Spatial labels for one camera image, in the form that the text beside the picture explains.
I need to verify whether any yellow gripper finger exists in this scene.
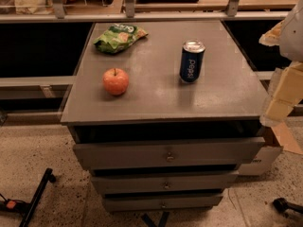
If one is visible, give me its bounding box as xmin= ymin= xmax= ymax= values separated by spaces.
xmin=258 ymin=21 xmax=284 ymax=46

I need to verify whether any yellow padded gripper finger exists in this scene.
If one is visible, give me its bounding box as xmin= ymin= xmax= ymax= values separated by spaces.
xmin=259 ymin=61 xmax=303 ymax=127

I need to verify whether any red apple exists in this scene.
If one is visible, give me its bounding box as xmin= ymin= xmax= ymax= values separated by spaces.
xmin=102 ymin=68 xmax=129 ymax=96

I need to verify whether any middle grey drawer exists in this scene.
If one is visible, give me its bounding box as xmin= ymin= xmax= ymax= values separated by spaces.
xmin=92 ymin=170 xmax=238 ymax=195

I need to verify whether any cardboard box on floor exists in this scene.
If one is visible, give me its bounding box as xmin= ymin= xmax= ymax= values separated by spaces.
xmin=239 ymin=123 xmax=303 ymax=176

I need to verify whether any metal shelf rail frame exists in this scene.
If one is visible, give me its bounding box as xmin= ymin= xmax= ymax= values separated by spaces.
xmin=0 ymin=0 xmax=300 ymax=23

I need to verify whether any grey drawer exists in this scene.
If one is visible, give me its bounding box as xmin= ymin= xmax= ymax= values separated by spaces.
xmin=92 ymin=170 xmax=238 ymax=195
xmin=102 ymin=194 xmax=223 ymax=212
xmin=73 ymin=137 xmax=265 ymax=170

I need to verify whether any black stand leg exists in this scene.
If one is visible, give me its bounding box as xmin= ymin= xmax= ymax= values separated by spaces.
xmin=0 ymin=168 xmax=56 ymax=227

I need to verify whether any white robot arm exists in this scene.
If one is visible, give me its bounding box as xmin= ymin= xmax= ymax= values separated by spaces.
xmin=258 ymin=0 xmax=303 ymax=127

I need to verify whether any top grey drawer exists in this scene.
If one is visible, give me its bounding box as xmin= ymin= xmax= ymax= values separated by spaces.
xmin=73 ymin=137 xmax=265 ymax=170

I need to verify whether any black caster wheel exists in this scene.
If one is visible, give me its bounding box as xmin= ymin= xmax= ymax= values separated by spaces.
xmin=273 ymin=198 xmax=303 ymax=214

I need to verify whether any bottom grey drawer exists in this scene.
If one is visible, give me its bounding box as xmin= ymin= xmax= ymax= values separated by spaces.
xmin=102 ymin=194 xmax=223 ymax=212

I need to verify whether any green rice chip bag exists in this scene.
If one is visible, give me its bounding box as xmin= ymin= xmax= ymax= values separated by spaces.
xmin=93 ymin=24 xmax=148 ymax=54

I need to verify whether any grey drawer cabinet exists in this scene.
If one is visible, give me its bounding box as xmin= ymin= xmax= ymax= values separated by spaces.
xmin=62 ymin=21 xmax=266 ymax=199

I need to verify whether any blue pepsi can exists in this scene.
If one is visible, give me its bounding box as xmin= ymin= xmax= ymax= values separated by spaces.
xmin=179 ymin=40 xmax=205 ymax=83

